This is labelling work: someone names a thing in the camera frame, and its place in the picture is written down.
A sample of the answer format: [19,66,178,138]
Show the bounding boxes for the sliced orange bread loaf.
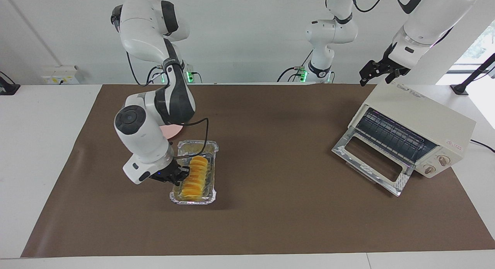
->
[181,155,209,200]

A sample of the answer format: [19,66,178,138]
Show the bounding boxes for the aluminium foil tray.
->
[169,140,219,205]

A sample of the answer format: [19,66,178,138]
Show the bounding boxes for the cream toaster oven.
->
[348,77,477,179]

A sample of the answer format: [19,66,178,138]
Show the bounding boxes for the glass oven door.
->
[331,127,415,197]

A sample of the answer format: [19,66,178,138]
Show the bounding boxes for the pink round plate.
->
[159,124,182,139]

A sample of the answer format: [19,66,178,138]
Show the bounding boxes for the brown table mat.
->
[20,83,495,258]

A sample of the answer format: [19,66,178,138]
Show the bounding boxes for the black table clamp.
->
[0,71,20,95]

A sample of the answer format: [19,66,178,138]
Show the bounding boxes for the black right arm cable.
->
[126,51,210,160]

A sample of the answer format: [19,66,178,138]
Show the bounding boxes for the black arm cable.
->
[350,0,387,13]
[126,51,210,160]

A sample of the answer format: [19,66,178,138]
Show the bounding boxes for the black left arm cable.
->
[350,0,387,13]

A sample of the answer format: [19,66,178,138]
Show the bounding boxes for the black camera stand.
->
[451,53,495,95]

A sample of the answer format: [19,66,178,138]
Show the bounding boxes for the black left base cable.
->
[277,49,314,83]

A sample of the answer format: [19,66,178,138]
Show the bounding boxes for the black oven power cable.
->
[470,139,495,153]

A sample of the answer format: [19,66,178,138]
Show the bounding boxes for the white wall power outlet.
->
[41,65,80,85]

